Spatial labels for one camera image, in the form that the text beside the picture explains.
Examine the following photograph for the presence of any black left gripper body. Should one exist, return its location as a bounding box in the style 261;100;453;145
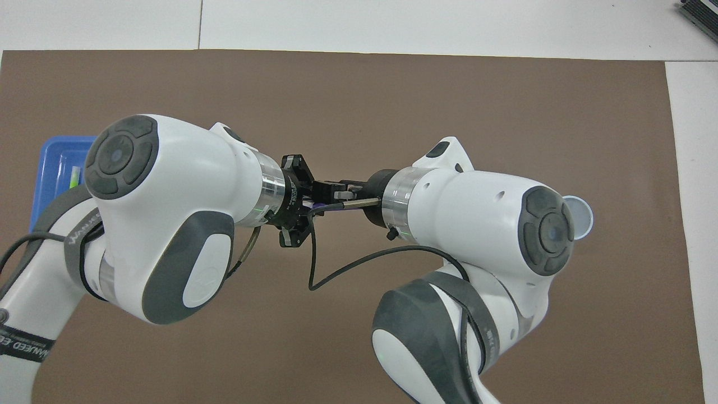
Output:
278;174;306;226

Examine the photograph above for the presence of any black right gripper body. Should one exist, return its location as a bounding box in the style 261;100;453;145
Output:
365;169;396;225

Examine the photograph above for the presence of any brown table mat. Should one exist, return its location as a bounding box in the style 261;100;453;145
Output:
0;49;706;404

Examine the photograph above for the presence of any translucent plastic cup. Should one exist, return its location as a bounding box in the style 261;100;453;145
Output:
563;195;594;241

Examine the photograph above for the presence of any blue plastic tray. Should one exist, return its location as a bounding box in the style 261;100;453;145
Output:
29;136;99;233

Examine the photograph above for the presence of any grey ribbed device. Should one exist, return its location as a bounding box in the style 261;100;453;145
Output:
677;0;718;43

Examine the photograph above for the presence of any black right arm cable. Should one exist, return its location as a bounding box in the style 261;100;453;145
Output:
307;198;472;292

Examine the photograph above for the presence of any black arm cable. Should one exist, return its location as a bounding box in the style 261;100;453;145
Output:
307;198;472;292
0;222;263;304

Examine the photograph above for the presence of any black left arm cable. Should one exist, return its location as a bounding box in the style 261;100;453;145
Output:
0;222;263;304

